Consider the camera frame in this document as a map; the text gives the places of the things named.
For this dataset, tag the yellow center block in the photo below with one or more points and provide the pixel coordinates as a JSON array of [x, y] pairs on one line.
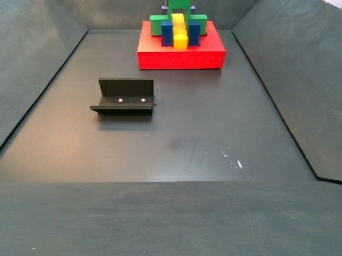
[[179, 29]]

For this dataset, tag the blue peg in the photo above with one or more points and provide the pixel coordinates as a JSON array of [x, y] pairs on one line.
[[167, 34], [193, 33]]

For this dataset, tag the green stepped block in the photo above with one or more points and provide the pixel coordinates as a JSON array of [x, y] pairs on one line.
[[177, 9]]

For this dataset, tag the blue left peg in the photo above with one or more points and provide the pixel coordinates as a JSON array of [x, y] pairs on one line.
[[167, 34]]

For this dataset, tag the red base board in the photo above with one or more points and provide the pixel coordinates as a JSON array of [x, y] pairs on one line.
[[155, 57]]

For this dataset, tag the purple right peg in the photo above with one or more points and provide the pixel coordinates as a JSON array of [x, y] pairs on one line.
[[192, 9]]

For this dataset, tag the purple peg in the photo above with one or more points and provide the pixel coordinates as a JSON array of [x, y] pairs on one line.
[[192, 9], [164, 8]]

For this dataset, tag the blue right peg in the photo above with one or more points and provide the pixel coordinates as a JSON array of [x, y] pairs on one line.
[[193, 33]]

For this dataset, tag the black angled fixture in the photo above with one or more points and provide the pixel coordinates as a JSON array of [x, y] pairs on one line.
[[125, 95]]

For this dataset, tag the purple left peg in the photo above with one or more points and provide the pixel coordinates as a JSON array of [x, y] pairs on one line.
[[164, 8]]

